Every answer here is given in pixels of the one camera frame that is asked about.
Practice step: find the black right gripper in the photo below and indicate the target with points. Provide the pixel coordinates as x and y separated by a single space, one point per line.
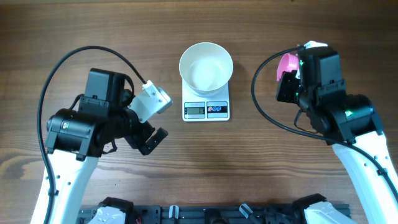
283 93

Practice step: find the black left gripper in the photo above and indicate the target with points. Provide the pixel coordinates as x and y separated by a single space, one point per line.
137 140

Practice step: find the pink scoop with blue handle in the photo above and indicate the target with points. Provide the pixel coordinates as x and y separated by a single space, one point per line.
288 63

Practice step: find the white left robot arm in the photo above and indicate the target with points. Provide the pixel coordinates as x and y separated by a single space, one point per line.
76 139

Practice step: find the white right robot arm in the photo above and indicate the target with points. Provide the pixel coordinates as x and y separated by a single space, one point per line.
350 124

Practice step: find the white digital kitchen scale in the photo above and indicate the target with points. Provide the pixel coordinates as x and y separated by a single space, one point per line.
213 106

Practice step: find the white bowl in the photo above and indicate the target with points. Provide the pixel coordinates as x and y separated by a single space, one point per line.
206 67

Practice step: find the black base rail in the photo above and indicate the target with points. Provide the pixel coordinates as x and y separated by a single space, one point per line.
273 213

